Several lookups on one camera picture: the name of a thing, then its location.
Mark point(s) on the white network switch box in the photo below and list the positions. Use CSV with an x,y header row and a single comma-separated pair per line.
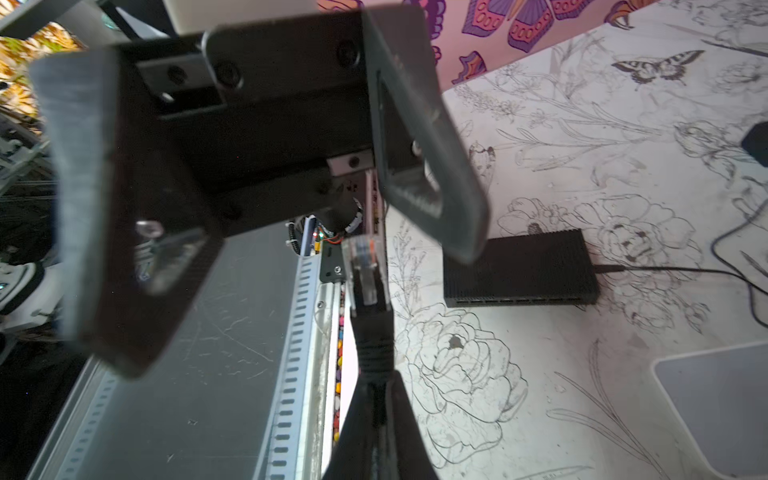
x,y
719,396

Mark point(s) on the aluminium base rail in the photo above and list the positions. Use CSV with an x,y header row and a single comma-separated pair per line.
x,y
249,387

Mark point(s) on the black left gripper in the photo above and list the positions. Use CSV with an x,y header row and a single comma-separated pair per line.
x,y
163,148

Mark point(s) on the black network switch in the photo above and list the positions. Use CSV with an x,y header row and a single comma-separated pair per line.
x,y
552,268

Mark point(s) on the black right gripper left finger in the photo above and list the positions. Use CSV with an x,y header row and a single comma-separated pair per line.
x,y
353,454

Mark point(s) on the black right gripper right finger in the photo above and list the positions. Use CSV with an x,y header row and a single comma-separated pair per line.
x,y
406,454

